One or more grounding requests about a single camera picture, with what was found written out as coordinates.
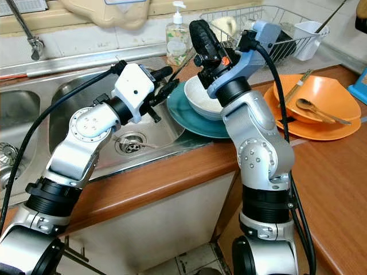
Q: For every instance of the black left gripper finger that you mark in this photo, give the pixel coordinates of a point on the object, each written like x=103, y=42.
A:
x=166, y=90
x=162, y=73

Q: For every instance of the black tumbler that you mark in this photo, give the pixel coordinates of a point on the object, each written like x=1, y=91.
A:
x=285, y=40

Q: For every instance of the wooden top kitchen counter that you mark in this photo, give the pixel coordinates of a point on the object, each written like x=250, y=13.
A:
x=166, y=177

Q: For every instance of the translucent grey drain tray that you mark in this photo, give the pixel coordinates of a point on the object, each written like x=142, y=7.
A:
x=330, y=63

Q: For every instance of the white bowl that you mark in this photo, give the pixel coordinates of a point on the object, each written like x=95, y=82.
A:
x=198, y=97

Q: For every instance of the orange deep plate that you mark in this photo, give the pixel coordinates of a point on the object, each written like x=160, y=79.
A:
x=330, y=91

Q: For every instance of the stainless steel double sink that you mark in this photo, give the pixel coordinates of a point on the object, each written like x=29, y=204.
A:
x=80, y=91

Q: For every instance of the blue plastic object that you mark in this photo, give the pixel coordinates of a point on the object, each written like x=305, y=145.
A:
x=360, y=89

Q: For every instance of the metal sink strainer basket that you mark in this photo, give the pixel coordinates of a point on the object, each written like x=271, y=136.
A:
x=7, y=154

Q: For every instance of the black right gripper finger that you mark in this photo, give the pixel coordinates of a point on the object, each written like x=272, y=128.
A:
x=203, y=37

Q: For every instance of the wooden chopstick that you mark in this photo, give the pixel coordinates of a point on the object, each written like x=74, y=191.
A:
x=301, y=87
x=298, y=86

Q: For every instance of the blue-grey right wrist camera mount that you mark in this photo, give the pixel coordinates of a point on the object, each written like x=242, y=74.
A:
x=238, y=71

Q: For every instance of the white utensil cup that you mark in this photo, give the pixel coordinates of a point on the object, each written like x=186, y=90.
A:
x=309, y=40

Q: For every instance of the metal faucet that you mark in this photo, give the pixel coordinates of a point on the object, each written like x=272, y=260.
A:
x=34, y=43

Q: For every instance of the white ventilation grille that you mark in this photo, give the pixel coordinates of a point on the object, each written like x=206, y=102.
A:
x=28, y=6

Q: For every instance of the wooden spoon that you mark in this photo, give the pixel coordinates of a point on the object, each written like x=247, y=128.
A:
x=305, y=105

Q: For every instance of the cream mug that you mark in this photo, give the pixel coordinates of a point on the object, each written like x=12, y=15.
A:
x=223, y=27

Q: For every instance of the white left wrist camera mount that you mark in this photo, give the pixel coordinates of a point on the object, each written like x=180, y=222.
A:
x=133, y=89

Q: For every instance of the beige hanging cloth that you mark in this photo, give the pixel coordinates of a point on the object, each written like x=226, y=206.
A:
x=109, y=14

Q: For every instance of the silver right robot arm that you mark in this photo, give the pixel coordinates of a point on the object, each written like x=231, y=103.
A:
x=258, y=132

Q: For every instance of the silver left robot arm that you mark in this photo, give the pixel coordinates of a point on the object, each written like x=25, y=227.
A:
x=86, y=137

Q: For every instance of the teal plate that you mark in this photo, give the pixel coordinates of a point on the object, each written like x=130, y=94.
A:
x=192, y=127

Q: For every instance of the orange flat plate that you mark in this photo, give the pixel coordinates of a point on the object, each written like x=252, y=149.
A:
x=327, y=133

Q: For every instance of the clear soap pump bottle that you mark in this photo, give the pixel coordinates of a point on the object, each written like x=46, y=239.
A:
x=178, y=40

